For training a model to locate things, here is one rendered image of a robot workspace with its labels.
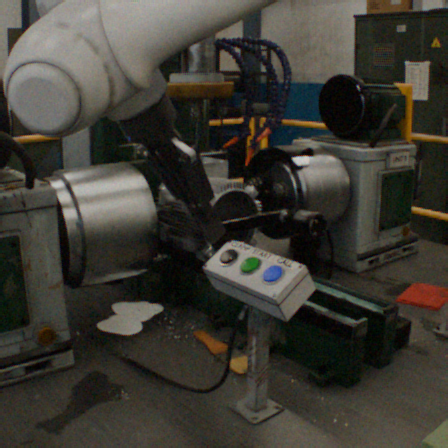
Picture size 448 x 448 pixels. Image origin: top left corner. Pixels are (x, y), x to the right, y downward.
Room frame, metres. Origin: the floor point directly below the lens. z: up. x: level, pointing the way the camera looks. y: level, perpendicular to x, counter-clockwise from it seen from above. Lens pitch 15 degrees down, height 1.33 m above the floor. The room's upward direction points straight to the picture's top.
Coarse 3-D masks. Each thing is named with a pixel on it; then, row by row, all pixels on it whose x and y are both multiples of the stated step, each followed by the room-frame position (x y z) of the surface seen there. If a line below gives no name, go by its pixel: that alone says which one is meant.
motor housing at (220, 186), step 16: (224, 192) 1.20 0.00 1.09; (240, 192) 1.25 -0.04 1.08; (176, 208) 1.24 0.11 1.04; (224, 208) 1.36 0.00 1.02; (240, 208) 1.30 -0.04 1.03; (256, 208) 1.26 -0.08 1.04; (160, 224) 1.30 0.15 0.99; (176, 224) 1.23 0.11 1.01; (192, 224) 1.19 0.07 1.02; (224, 240) 1.29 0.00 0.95; (240, 240) 1.26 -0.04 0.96
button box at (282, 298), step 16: (240, 256) 0.80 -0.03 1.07; (256, 256) 0.78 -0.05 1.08; (272, 256) 0.77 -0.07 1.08; (208, 272) 0.80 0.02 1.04; (224, 272) 0.78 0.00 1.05; (240, 272) 0.76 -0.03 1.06; (256, 272) 0.75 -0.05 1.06; (288, 272) 0.72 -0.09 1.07; (304, 272) 0.72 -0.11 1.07; (224, 288) 0.80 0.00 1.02; (240, 288) 0.75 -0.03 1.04; (256, 288) 0.72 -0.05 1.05; (272, 288) 0.70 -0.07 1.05; (288, 288) 0.70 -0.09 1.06; (304, 288) 0.72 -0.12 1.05; (256, 304) 0.74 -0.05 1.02; (272, 304) 0.70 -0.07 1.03; (288, 304) 0.70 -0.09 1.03
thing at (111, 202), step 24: (72, 168) 1.08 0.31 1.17; (96, 168) 1.09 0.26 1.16; (120, 168) 1.11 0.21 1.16; (72, 192) 1.00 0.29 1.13; (96, 192) 1.02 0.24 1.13; (120, 192) 1.04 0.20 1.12; (144, 192) 1.07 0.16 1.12; (72, 216) 0.97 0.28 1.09; (96, 216) 0.99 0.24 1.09; (120, 216) 1.01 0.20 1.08; (144, 216) 1.04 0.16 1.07; (72, 240) 0.96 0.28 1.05; (96, 240) 0.97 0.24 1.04; (120, 240) 1.01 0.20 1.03; (144, 240) 1.04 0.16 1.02; (72, 264) 0.96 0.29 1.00; (96, 264) 0.98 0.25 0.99; (120, 264) 1.02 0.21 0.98; (144, 264) 1.07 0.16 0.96; (72, 288) 1.03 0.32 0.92
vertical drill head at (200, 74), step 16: (192, 48) 1.28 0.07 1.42; (208, 48) 1.29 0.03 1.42; (192, 64) 1.28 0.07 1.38; (208, 64) 1.29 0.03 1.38; (176, 80) 1.28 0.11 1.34; (192, 80) 1.26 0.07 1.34; (208, 80) 1.26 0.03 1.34; (176, 96) 1.25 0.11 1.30; (192, 96) 1.24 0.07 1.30; (208, 96) 1.24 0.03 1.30; (224, 96) 1.27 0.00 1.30; (192, 112) 1.25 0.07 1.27; (224, 112) 1.30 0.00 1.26
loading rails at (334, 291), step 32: (192, 256) 1.23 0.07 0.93; (192, 288) 1.22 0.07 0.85; (320, 288) 1.05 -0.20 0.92; (352, 288) 1.02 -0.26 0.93; (224, 320) 1.11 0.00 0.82; (288, 320) 0.96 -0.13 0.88; (320, 320) 0.90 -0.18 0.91; (352, 320) 0.88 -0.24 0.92; (384, 320) 0.90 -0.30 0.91; (288, 352) 0.96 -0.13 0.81; (320, 352) 0.89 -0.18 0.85; (352, 352) 0.84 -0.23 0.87; (384, 352) 0.91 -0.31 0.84; (320, 384) 0.84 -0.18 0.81; (352, 384) 0.85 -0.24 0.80
